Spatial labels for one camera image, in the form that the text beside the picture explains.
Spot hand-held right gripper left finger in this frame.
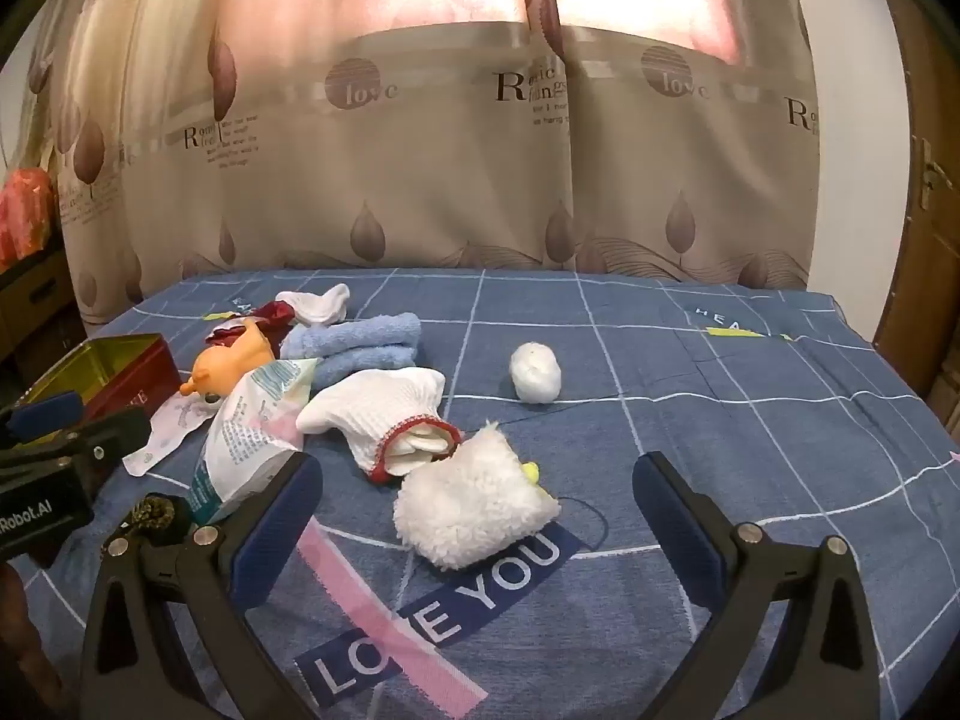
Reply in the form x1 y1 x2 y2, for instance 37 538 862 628
79 454 325 720

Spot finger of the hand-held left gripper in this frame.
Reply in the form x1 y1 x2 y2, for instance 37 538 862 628
0 390 85 447
0 406 152 482

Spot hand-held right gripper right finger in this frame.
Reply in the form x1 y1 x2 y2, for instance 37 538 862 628
632 452 880 720

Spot red metal tin box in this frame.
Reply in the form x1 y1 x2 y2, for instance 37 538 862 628
34 332 183 428

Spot white patterned cloth items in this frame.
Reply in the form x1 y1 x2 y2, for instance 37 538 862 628
122 390 222 477

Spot white tissue packet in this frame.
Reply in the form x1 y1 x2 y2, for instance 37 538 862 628
185 358 323 524

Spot dark patterned hair scrunchie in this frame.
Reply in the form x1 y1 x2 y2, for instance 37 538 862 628
124 493 196 541

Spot orange rubber animal toy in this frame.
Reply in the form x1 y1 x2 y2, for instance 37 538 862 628
178 319 277 400

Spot white knit work glove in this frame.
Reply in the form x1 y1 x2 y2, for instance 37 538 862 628
296 367 462 485

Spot white fluffy plush toy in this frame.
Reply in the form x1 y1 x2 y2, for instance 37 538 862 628
394 420 561 571

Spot light blue towel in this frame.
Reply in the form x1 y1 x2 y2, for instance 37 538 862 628
280 313 422 383

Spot white cotton ball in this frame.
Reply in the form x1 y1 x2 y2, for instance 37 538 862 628
509 343 563 407

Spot white sock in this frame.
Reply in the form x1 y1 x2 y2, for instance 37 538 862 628
275 283 352 329

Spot person's left forearm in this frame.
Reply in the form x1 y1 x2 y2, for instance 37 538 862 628
0 562 65 720

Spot brown wooden cabinet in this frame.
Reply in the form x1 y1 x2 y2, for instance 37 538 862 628
0 232 87 368

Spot blue checked blanket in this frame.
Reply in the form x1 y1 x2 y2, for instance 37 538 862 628
0 266 960 720

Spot red plastic bag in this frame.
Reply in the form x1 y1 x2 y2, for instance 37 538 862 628
0 167 57 267

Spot brown wooden door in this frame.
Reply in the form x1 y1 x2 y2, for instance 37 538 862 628
870 0 960 428

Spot beige leaf print curtain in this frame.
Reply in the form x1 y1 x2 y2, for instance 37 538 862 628
15 0 818 327

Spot brass door handle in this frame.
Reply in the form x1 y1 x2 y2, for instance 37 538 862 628
921 157 953 211

